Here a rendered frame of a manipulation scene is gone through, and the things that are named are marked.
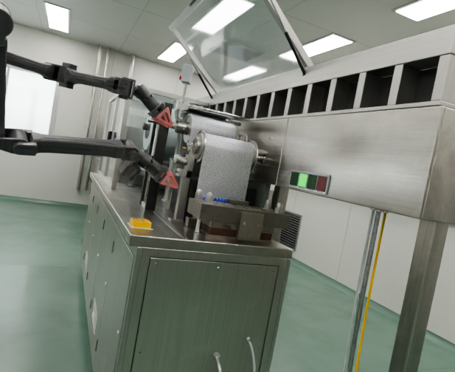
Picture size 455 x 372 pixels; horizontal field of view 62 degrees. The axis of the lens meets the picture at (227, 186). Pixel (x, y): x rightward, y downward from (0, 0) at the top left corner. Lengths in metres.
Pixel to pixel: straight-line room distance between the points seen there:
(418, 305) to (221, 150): 0.94
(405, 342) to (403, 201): 0.45
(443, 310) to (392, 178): 2.86
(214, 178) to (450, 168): 0.91
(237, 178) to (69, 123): 5.62
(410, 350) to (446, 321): 2.61
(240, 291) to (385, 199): 0.67
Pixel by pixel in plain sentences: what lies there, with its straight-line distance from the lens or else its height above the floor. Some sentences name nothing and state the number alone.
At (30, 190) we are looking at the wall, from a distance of 7.19.
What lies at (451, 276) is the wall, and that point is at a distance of 3.91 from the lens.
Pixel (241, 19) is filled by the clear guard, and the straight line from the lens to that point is 1.93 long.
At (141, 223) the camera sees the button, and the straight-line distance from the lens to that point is 1.47.
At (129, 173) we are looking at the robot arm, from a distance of 1.56.
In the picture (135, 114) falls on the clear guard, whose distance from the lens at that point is 2.62.
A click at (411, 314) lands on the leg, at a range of 1.34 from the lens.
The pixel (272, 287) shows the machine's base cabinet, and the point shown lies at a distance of 1.60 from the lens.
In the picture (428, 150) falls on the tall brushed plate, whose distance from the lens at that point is 1.13.
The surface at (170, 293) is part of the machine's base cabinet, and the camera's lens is 1.44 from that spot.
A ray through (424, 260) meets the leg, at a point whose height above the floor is 1.01.
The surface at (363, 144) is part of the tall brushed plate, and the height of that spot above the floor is 1.33.
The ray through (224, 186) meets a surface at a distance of 1.68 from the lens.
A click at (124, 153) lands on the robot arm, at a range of 1.49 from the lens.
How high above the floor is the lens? 1.19
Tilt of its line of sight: 3 degrees down
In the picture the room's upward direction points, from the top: 10 degrees clockwise
